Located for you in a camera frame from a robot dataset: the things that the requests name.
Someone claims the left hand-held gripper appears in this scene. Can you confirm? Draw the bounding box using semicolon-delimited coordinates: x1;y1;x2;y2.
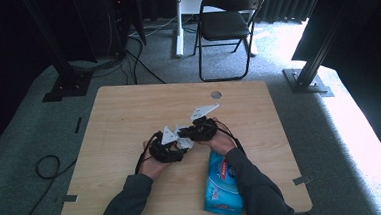
147;124;190;165

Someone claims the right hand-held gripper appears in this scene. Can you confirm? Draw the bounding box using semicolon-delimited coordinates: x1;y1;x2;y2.
176;103;223;143

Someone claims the blue wet wipes pack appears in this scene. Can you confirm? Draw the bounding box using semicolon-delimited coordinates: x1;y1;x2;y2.
199;147;246;215

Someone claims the person's left hand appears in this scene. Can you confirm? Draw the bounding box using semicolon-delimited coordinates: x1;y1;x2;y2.
136;138;175;182

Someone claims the person's right hand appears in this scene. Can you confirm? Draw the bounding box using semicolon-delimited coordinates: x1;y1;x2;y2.
205;116;238;158

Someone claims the black tape strip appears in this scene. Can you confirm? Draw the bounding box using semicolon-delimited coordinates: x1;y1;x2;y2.
73;116;84;135

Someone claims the grey tape piece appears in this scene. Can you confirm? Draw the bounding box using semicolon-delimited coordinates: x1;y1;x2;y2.
291;174;313;186
60;192;80;205

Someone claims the black folding chair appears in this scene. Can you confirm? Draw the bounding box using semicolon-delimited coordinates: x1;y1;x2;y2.
189;0;272;84

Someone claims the black metal stand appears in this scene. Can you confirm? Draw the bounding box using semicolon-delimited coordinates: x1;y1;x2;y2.
21;0;95;104
277;0;335;101

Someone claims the dark curtain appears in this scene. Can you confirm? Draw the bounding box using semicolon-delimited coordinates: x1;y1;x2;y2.
257;0;328;26

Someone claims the left hand-held gripper cable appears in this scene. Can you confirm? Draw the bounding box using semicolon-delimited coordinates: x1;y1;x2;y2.
132;132;161;175

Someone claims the hand-held gripper cable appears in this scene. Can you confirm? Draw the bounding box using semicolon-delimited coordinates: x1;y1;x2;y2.
132;132;161;175
214;118;247;158

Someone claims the right hand-held gripper cable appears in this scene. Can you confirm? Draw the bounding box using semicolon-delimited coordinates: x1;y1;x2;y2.
214;118;247;158

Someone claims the thin black floor cable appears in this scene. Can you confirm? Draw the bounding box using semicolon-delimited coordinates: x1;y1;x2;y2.
124;33;167;87

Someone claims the bundle of floor cables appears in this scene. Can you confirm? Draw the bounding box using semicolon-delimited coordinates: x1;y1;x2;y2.
67;52;128;80

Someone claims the black looped floor cable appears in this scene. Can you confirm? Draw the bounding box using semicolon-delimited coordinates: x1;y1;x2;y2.
12;152;82;215

